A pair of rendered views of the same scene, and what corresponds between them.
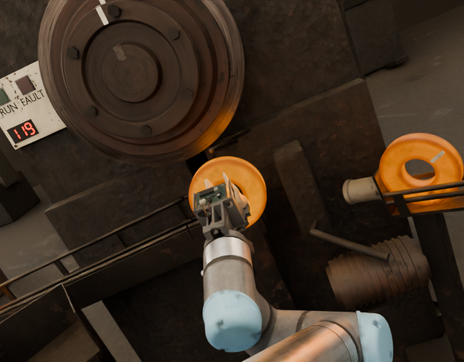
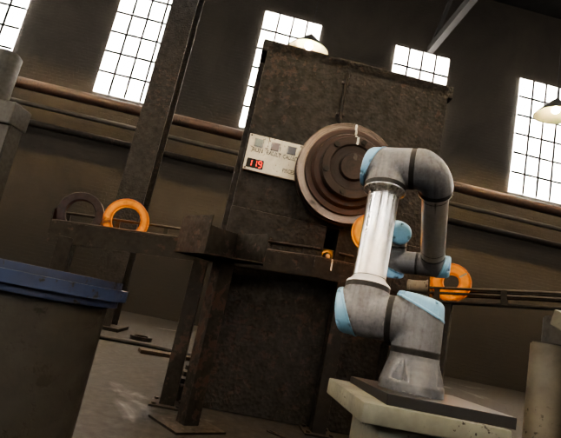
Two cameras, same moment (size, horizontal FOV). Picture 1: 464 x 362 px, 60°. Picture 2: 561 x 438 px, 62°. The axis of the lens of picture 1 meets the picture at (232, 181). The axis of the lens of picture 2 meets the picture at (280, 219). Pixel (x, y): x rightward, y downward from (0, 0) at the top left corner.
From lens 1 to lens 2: 1.42 m
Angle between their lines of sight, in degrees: 34
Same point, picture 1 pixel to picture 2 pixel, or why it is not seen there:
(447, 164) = (465, 280)
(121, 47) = (357, 155)
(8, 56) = (276, 131)
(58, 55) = (320, 142)
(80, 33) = (345, 140)
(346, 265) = not seen: hidden behind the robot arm
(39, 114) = (269, 162)
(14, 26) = (289, 123)
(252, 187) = not seen: hidden behind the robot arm
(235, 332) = (404, 230)
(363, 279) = not seen: hidden behind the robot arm
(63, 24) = (332, 135)
